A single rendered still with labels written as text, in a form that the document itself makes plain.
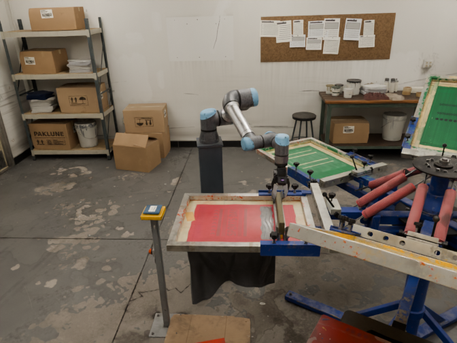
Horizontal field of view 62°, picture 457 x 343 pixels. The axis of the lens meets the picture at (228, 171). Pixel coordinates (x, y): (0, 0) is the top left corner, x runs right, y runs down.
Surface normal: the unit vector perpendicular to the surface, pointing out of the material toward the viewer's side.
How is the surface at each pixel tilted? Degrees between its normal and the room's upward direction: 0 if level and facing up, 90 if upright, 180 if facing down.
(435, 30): 90
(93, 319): 0
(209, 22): 90
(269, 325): 0
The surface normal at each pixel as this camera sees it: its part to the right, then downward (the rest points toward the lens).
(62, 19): 0.04, 0.41
